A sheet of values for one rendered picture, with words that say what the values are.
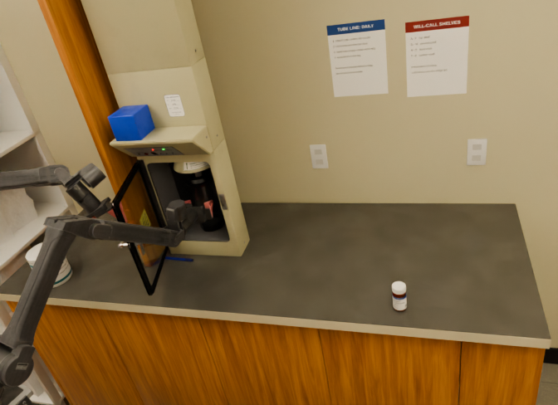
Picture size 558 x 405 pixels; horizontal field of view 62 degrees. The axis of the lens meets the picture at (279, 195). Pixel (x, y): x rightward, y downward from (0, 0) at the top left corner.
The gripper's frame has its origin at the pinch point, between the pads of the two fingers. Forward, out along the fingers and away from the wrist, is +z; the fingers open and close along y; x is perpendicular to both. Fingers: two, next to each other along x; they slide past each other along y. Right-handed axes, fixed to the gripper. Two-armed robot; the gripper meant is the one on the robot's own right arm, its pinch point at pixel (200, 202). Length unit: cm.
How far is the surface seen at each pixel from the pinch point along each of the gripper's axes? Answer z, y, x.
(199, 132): -12.3, -13.9, -34.2
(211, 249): -5.0, -2.1, 19.1
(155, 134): -13.2, 2.1, -34.4
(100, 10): -8, 12, -75
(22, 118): 36, 109, -27
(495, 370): -32, -106, 42
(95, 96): -10, 23, -48
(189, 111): -6.9, -9.3, -39.7
